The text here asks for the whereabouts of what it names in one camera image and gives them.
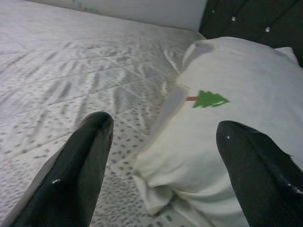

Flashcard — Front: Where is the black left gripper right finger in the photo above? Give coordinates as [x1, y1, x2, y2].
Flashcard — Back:
[216, 120, 303, 227]

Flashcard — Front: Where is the black tufted headboard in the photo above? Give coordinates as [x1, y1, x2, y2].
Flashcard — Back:
[198, 0, 303, 68]

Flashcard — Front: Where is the white pillow with green tree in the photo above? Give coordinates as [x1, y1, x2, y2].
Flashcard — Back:
[132, 36, 303, 227]

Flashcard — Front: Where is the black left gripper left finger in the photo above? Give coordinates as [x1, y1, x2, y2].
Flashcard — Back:
[9, 111, 115, 227]

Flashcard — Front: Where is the white quilted mattress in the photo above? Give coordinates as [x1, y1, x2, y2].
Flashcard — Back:
[0, 0, 206, 227]

